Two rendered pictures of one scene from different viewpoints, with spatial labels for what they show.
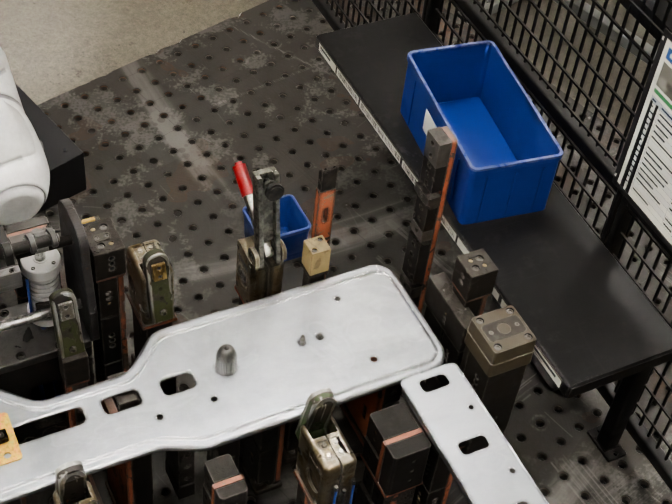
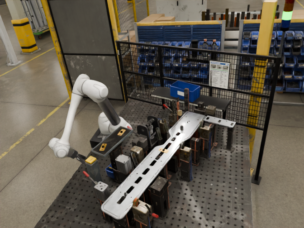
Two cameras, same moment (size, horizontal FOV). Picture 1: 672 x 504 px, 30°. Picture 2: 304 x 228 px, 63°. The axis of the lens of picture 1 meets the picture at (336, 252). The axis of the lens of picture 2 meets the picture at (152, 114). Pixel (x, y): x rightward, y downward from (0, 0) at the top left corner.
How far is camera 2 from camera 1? 126 cm
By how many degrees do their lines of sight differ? 24
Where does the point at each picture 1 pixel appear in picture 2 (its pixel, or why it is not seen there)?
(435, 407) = (211, 120)
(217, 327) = (175, 126)
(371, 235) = not seen: hidden behind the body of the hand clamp
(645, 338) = (225, 102)
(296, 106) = (144, 112)
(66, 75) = (85, 141)
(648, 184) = (214, 82)
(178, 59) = (121, 115)
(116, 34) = (88, 132)
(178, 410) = (181, 136)
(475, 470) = (222, 123)
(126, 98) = not seen: hidden behind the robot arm
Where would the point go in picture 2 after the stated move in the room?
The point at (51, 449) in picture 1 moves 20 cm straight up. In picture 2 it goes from (171, 148) to (170, 129)
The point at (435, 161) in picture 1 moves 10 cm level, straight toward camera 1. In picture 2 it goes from (187, 92) to (191, 97)
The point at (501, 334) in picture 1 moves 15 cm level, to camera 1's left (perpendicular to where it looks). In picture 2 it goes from (211, 107) to (199, 112)
